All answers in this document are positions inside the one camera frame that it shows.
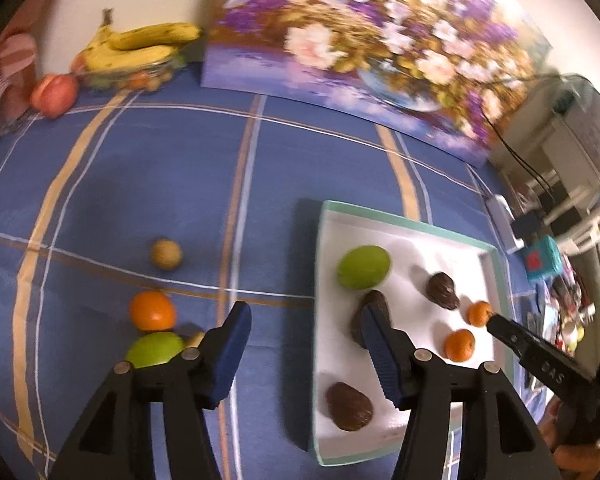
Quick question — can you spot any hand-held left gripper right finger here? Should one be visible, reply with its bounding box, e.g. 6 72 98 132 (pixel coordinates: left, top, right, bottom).
357 305 563 480

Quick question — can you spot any white power strip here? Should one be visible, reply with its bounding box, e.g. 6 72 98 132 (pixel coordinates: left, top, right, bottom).
484 195 524 252

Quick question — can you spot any black cable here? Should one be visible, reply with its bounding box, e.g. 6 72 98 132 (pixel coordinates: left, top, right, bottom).
480 105 557 217

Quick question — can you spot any person's right hand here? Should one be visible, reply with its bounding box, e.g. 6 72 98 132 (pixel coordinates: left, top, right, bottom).
539 401 600 479

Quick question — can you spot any glass bowl of small fruits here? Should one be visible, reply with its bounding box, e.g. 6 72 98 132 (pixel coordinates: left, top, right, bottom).
76 50 189 94

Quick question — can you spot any floral painting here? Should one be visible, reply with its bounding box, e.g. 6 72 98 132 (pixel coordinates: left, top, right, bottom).
201 0 554 169

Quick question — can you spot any small green apple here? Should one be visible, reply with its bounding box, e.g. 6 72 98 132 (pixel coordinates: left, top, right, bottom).
125 331 186 370

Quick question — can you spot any red peach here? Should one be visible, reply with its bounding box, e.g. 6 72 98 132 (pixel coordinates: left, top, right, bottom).
30 74 80 120

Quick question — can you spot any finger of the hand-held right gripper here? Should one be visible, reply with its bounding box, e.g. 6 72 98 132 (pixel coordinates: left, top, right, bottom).
486 313 544 362

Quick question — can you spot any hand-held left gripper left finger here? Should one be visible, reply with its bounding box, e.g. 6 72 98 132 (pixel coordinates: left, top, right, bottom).
54 301 253 480

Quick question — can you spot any blue plaid tablecloth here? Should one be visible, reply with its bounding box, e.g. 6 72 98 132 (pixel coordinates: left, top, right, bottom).
0 60 546 480

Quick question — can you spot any black charger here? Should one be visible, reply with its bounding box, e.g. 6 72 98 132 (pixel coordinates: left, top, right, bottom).
511 212 544 241

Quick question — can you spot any large green mango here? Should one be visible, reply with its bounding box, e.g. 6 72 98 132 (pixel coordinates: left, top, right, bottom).
337 245 393 290

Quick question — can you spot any orange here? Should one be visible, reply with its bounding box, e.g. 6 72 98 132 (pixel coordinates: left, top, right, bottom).
467 301 494 329
130 290 177 332
444 329 477 363

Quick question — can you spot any teal toy box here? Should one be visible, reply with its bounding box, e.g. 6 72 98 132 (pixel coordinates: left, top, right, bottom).
524 236 564 283

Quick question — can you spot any dark brown fruit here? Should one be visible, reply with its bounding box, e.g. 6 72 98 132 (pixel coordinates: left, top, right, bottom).
350 290 391 349
326 381 375 433
426 272 461 310

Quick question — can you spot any pile of small items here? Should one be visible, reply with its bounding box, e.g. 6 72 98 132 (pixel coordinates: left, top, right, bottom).
549 255 600 357

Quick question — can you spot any banana bunch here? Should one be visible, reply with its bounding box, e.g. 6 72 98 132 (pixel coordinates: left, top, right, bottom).
71 8 205 74

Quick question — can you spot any white paper sheet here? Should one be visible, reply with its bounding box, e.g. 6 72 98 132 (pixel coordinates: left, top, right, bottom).
562 107 600 173

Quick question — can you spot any white tray with teal rim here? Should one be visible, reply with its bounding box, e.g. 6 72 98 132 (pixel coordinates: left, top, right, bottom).
307 200 517 467

